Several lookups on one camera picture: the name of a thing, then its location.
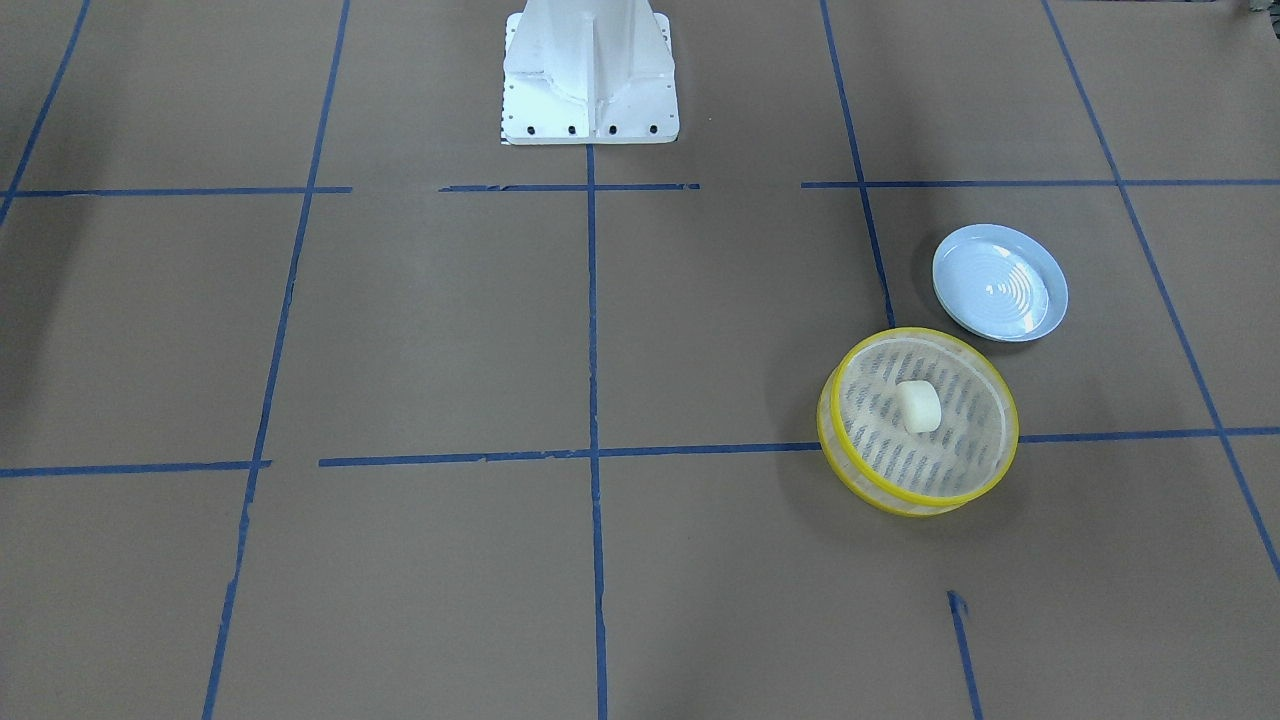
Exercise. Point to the yellow rimmed plastic steamer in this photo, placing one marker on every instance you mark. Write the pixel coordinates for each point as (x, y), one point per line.
(917, 475)

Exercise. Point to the light blue round plate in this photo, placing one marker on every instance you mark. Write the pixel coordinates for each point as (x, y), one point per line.
(999, 283)

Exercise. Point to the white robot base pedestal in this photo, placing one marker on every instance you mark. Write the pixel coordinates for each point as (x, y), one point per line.
(579, 72)

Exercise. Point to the white steamed bun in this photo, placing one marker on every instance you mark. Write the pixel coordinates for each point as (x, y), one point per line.
(919, 405)

